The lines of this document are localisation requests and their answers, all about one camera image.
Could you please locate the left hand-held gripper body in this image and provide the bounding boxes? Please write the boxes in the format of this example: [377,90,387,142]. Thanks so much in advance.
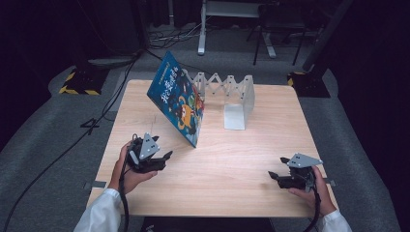
[126,131,167,174]

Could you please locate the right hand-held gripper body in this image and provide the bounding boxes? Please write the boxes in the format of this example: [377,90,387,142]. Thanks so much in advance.
[277,153,324,191]

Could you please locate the blue picture book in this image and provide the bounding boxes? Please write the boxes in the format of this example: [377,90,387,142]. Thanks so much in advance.
[146,50,206,149]

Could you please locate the white expandable book rack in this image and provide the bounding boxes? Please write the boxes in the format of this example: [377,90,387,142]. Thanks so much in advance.
[182,69,256,131]

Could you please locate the person's left hand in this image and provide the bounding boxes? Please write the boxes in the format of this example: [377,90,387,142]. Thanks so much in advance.
[107,141,159,195]

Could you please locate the person's right hand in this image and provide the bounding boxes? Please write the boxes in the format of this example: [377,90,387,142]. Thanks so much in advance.
[288,165,338,217]

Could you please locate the yellow black striped floor plate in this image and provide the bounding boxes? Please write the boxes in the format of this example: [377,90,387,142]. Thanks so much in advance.
[287,71,332,99]
[58,67,110,97]

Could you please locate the dark slanted stand pole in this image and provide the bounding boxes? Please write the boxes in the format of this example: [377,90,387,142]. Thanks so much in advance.
[302,0,354,73]

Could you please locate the black chair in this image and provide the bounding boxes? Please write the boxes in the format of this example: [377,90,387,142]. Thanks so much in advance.
[246,2,308,67]

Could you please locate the right hand-held gripper black cable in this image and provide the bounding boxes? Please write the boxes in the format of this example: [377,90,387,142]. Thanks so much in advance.
[304,185,323,232]

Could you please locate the hand-held gripper black cable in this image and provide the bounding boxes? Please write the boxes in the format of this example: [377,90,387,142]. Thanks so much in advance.
[304,185,323,232]
[118,151,131,232]

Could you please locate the left hand-held gripper black cable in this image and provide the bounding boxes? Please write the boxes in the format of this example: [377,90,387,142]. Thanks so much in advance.
[118,151,131,232]

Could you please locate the long black floor cable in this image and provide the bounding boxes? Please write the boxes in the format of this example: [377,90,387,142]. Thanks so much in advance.
[1,52,143,232]

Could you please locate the bundle of floor cables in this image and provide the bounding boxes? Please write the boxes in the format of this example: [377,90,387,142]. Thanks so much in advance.
[148,21,205,50]

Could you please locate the white desk frame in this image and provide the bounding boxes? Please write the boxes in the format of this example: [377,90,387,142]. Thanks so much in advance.
[196,0,278,60]

